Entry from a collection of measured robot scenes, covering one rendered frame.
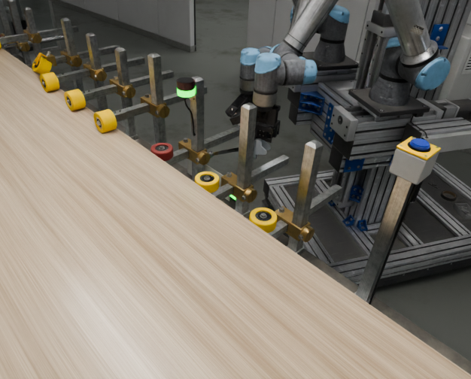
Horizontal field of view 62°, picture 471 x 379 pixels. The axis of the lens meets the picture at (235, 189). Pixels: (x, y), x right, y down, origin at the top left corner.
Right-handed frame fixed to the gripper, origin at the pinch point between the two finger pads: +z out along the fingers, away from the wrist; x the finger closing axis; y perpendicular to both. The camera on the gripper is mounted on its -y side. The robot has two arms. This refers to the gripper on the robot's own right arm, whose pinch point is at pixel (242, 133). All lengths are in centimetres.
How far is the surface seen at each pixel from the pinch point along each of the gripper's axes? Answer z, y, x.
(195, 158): -2.8, -30.8, -6.0
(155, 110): -13.2, -30.6, 19.2
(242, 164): -11.4, -29.9, -29.6
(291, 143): 84, 131, 68
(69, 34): -25, -28, 94
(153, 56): -34.0, -29.0, 19.4
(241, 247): -8, -55, -55
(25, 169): -9, -83, 17
